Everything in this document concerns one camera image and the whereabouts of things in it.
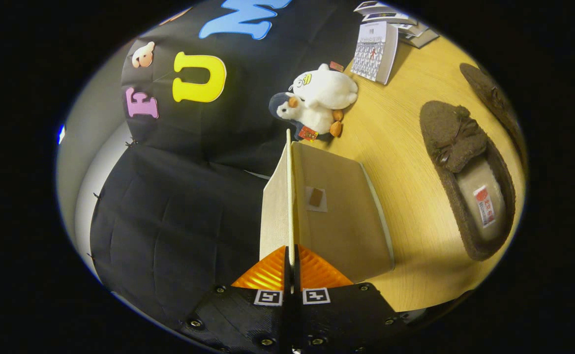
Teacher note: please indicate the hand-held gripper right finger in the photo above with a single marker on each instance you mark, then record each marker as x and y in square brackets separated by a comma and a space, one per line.
[341, 314]

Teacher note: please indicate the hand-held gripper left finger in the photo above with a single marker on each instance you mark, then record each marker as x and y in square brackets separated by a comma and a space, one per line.
[248, 314]

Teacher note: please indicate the beige fabric storage box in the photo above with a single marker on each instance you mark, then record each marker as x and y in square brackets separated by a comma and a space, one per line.
[341, 221]

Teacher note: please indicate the brown fuzzy slipper shoe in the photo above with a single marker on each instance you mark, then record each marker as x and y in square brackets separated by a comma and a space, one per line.
[489, 93]
[452, 142]

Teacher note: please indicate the grey white penguin plush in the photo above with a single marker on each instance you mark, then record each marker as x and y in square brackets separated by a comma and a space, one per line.
[304, 117]

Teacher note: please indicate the white duck plush toy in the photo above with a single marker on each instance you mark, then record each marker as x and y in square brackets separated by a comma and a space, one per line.
[326, 88]

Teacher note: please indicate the patterned cover book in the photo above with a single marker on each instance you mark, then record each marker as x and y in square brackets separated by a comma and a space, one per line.
[373, 51]

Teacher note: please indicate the dark grey book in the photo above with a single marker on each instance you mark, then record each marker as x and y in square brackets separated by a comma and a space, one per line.
[422, 39]

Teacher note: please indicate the thin white book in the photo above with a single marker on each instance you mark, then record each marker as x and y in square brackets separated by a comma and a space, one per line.
[412, 29]

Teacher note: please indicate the white book with blue cover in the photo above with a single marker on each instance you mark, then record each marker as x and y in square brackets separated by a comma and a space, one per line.
[388, 18]

